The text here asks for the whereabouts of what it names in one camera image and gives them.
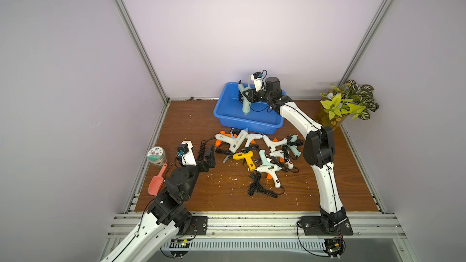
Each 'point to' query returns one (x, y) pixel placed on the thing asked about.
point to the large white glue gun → (235, 141)
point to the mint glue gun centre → (264, 162)
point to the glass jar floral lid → (156, 155)
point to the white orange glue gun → (272, 144)
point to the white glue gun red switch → (270, 170)
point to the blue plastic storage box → (262, 118)
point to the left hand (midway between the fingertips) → (205, 146)
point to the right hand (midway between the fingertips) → (246, 86)
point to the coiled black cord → (255, 178)
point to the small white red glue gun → (289, 164)
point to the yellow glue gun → (247, 156)
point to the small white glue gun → (250, 138)
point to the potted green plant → (346, 100)
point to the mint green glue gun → (246, 103)
